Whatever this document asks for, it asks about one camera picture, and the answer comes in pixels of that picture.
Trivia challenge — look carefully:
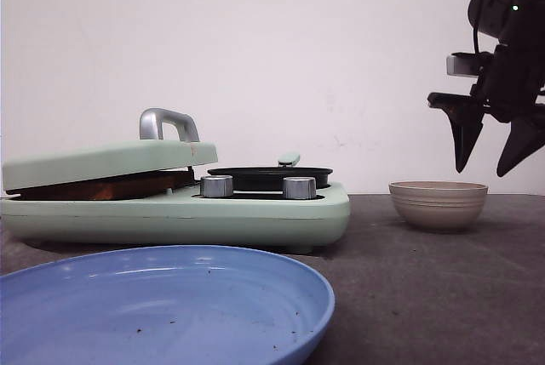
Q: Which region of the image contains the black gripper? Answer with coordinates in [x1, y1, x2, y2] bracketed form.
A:
[427, 44, 544, 177]

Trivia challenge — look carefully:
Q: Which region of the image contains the white bread slice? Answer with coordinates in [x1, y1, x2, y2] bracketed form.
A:
[83, 170, 195, 201]

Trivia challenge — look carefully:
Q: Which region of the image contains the breakfast maker hinged lid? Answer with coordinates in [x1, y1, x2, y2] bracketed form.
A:
[3, 108, 218, 201]

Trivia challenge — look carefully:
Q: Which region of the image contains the right silver control knob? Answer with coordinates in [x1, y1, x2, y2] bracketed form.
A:
[283, 176, 317, 200]

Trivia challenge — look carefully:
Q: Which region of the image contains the silver control knob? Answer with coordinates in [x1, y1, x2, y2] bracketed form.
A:
[283, 176, 317, 200]
[200, 175, 234, 198]

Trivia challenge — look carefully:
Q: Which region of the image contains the mint green breakfast maker base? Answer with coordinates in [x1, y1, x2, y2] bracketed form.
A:
[1, 183, 350, 250]

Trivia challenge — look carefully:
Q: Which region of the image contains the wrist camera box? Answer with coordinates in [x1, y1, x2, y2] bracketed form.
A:
[446, 52, 494, 77]

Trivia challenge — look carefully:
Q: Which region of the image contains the blue plate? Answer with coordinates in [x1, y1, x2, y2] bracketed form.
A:
[1, 246, 336, 364]

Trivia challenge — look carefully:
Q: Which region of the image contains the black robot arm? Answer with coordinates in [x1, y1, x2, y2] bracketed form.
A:
[427, 0, 544, 177]

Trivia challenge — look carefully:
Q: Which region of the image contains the beige ceramic bowl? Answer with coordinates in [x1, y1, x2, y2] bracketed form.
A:
[388, 181, 488, 232]

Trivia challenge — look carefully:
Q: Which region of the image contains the black frying pan green handle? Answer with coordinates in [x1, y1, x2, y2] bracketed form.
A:
[208, 151, 333, 191]

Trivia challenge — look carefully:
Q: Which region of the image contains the left silver control knob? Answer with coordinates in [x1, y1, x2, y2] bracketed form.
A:
[200, 175, 234, 198]

